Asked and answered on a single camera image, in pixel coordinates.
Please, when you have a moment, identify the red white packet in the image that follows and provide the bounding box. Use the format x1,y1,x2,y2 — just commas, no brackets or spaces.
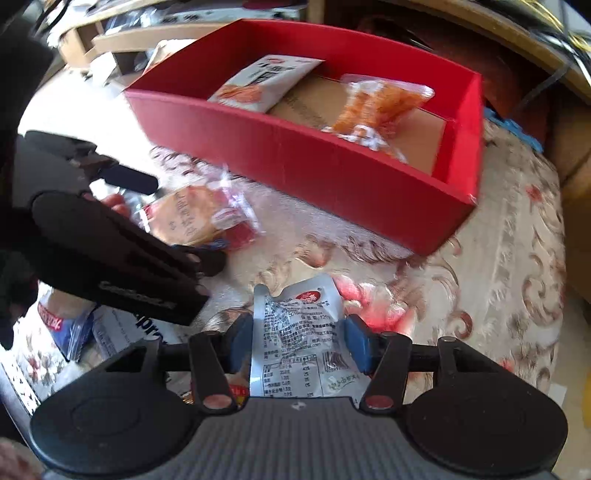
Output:
143,39,197,75

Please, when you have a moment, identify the clear orange snack packet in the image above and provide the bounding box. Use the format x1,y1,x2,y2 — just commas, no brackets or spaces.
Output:
321,74,435,162

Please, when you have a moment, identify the brown cardboard insert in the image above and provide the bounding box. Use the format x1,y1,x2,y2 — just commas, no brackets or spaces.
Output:
268,74,455,176

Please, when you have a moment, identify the silver snack packet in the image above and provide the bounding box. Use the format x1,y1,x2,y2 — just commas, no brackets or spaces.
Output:
249,274,375,400

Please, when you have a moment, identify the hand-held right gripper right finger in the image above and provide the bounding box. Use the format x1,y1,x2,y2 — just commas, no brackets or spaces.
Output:
344,315,506,414

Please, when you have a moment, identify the red cardboard box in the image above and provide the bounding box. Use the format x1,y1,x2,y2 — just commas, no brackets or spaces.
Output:
124,18,485,257

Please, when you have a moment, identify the blue clear bag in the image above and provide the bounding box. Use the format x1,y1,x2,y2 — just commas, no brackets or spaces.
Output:
38,295,95,361

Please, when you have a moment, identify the wooden TV stand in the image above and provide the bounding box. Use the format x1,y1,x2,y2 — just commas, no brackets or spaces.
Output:
60,0,591,195

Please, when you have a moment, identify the blue foam mat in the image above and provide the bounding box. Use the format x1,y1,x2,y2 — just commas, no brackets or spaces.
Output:
485,111,546,154

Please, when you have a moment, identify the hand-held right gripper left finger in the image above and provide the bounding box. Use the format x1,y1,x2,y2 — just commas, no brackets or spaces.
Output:
95,316,254,414

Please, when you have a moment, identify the black cable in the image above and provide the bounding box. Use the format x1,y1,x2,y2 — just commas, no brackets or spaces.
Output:
525,68,574,101

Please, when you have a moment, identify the person's right hand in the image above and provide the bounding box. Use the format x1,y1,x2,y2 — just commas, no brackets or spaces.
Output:
0,438,42,480

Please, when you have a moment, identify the white printed packet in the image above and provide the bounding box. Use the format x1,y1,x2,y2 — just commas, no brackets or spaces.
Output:
91,305,168,357

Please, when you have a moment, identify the red clear snack packet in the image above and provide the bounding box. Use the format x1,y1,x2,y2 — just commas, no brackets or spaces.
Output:
139,166,264,252

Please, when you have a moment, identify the white snack packet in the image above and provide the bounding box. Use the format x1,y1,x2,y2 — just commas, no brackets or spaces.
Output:
208,54,326,114

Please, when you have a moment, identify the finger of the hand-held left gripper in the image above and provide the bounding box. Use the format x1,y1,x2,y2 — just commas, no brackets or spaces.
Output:
170,244,228,278
23,130,158,195

